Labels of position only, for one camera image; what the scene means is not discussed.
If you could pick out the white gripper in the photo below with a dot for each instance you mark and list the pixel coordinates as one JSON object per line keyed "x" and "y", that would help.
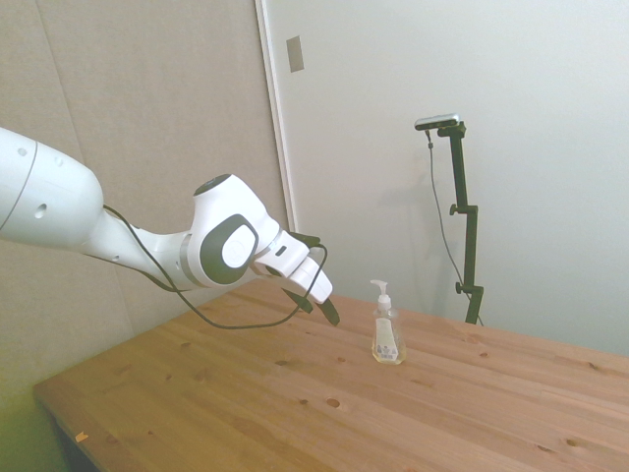
{"x": 314, "y": 285}

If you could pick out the clear sanitizer pump bottle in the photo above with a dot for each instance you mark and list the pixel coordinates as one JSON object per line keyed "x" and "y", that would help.
{"x": 385, "y": 339}

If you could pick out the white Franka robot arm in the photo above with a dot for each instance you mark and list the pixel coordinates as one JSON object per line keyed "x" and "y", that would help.
{"x": 49, "y": 196}

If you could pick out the small orange scrap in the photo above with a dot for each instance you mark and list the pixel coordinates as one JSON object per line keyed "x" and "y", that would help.
{"x": 81, "y": 435}

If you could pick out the black camera stand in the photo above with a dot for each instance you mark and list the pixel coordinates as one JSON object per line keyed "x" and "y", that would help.
{"x": 471, "y": 246}

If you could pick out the white door frame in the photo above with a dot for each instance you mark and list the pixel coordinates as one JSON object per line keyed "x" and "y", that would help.
{"x": 273, "y": 98}

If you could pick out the grey stereo camera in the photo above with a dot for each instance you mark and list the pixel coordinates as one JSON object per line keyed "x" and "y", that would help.
{"x": 437, "y": 121}

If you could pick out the grey wall plate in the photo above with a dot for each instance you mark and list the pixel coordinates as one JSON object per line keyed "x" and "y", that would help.
{"x": 295, "y": 54}

